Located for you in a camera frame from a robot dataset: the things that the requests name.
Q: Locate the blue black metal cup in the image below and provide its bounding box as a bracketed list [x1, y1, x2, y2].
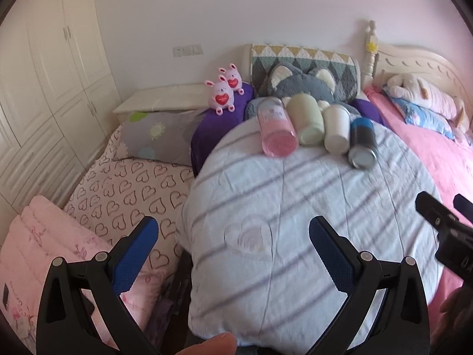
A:
[348, 117, 378, 170]

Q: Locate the white paper cup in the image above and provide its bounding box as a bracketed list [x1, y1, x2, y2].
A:
[322, 105, 350, 156]

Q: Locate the pale green cup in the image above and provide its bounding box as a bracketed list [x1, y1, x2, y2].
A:
[285, 93, 325, 146]

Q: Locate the person's right hand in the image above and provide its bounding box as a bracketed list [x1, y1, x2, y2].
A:
[430, 285, 472, 349]

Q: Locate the person's left hand thumb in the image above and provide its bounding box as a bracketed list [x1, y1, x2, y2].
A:
[177, 332, 237, 355]

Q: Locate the pink bed cover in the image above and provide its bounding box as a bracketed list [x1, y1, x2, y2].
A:
[358, 87, 472, 329]

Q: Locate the folded pink blanket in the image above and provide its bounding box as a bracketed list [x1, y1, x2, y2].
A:
[0, 195, 178, 352]

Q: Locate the blue cartoon pillow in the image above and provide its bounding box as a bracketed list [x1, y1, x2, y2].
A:
[383, 85, 455, 140]

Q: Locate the white pink dog plush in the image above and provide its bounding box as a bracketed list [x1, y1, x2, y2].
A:
[386, 73, 470, 132]

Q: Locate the heart pattern bed sheet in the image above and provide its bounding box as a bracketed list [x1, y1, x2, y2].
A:
[62, 125, 197, 278]

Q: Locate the cream bed headboard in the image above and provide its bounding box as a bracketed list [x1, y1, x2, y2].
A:
[360, 20, 472, 116]

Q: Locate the striped light blue quilt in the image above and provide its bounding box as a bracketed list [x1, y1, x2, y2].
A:
[176, 119, 443, 354]

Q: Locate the clear jar with pink sugar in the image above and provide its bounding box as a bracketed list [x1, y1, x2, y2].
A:
[257, 97, 298, 158]

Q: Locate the grey cat plush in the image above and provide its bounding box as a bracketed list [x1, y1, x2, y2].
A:
[244, 62, 360, 120]

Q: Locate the grey flower pillow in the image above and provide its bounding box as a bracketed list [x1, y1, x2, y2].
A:
[114, 110, 205, 166]

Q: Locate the cream wardrobe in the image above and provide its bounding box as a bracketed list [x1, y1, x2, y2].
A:
[1, 0, 120, 233]

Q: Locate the diamond pattern quilted cushion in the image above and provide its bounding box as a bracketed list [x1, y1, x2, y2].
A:
[249, 43, 361, 103]

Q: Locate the pink rabbit plush rear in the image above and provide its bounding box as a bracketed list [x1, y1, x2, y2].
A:
[218, 63, 244, 95]

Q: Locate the pink rabbit plush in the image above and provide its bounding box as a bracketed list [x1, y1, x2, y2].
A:
[218, 63, 244, 95]
[205, 75, 235, 115]

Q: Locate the purple pillow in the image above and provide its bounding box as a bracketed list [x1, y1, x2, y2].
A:
[191, 83, 254, 177]

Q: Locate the pink rabbit plush front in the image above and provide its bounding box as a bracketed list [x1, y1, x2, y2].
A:
[205, 75, 235, 115]

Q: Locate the cream bedside cabinet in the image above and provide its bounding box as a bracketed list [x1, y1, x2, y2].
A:
[113, 83, 210, 123]

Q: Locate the wall switch panel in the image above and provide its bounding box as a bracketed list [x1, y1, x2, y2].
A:
[172, 44, 204, 58]

